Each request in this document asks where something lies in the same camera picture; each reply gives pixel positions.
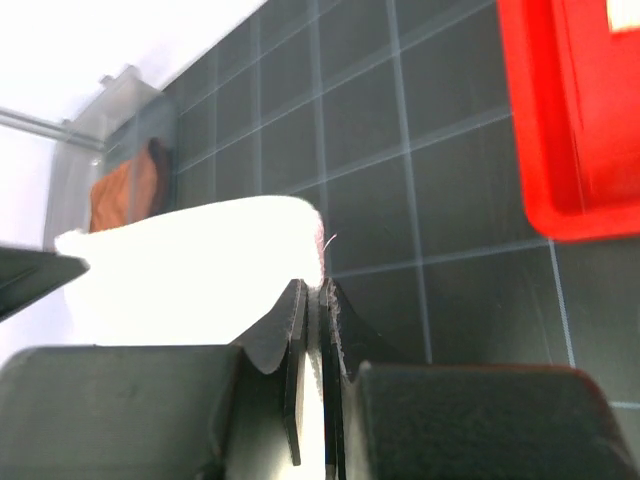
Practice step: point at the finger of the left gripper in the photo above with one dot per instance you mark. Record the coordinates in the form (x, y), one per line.
(28, 275)

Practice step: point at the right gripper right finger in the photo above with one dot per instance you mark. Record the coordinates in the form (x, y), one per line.
(388, 419)

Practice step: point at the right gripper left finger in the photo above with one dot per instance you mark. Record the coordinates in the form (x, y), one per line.
(163, 412)

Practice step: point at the white pink towel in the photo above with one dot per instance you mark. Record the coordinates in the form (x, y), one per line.
(198, 277)

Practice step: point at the brown towel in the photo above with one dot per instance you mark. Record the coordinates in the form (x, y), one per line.
(135, 190)

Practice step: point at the clear plastic bin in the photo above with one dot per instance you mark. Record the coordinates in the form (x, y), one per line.
(112, 129)

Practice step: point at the red plastic bin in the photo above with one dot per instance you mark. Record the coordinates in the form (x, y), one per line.
(573, 76)

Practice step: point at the left aluminium frame post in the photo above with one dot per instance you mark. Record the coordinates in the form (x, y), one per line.
(61, 132)

